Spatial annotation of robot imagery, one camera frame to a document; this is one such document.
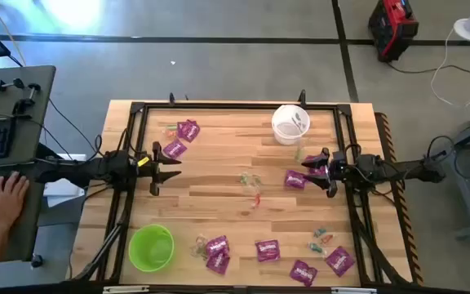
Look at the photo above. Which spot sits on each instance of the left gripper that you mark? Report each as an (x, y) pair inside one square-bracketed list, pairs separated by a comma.
[(145, 169)]

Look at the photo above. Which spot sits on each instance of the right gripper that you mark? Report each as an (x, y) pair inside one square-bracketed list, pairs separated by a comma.
[(341, 173)]

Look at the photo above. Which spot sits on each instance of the purple Skittles candy pack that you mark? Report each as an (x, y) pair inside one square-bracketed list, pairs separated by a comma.
[(340, 261), (302, 273), (189, 130), (217, 246), (218, 264), (295, 179), (174, 149), (314, 170), (267, 250)]

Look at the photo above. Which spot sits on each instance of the clear gummy candy pack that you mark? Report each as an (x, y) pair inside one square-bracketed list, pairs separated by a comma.
[(171, 132), (245, 178), (314, 247), (327, 239), (299, 154), (199, 247), (256, 200), (320, 232)]

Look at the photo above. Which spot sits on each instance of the white plastic bucket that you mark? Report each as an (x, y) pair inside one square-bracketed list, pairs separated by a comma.
[(290, 128)]

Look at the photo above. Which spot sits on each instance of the green plastic bucket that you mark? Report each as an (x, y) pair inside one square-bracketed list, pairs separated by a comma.
[(151, 249)]

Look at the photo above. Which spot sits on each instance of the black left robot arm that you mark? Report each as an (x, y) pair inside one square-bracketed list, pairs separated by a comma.
[(96, 169)]

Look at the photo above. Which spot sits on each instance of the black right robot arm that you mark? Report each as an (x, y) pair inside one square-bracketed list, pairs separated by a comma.
[(406, 169)]

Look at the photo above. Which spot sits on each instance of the yellow tape tag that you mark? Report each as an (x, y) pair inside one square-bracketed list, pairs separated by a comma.
[(143, 161)]

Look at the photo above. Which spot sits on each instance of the black table clamp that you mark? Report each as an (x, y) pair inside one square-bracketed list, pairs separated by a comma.
[(302, 98), (172, 99)]

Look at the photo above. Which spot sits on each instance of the yellow black hazard strip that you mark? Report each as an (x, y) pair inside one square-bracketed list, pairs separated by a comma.
[(407, 228)]

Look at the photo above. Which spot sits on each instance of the white paper box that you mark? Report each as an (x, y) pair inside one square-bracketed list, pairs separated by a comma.
[(61, 190)]

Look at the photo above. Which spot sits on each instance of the red black toolbox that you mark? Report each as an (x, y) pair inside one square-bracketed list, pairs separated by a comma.
[(392, 28)]

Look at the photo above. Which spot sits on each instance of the black caster knob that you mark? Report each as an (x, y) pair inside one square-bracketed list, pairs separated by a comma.
[(36, 261)]

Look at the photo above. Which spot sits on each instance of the person's hand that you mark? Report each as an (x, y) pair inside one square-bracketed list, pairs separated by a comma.
[(6, 204)]

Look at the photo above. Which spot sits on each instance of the dark grey desk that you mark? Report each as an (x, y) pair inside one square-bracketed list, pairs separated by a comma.
[(14, 237)]

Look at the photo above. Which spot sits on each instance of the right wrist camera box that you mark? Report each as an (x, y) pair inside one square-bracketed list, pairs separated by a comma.
[(340, 157)]

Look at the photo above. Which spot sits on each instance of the silver metal bracket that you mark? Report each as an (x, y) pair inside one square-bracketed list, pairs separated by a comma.
[(353, 290), (125, 289)]

